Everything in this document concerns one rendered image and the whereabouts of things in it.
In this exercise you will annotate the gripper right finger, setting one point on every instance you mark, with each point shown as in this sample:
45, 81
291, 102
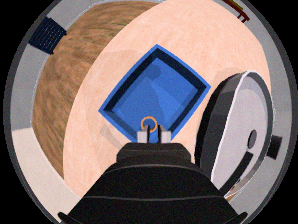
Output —
163, 135

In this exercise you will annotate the blue plastic crate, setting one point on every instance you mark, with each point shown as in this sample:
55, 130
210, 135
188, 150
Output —
160, 85

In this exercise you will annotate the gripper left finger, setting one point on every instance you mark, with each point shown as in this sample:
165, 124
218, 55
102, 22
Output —
144, 135

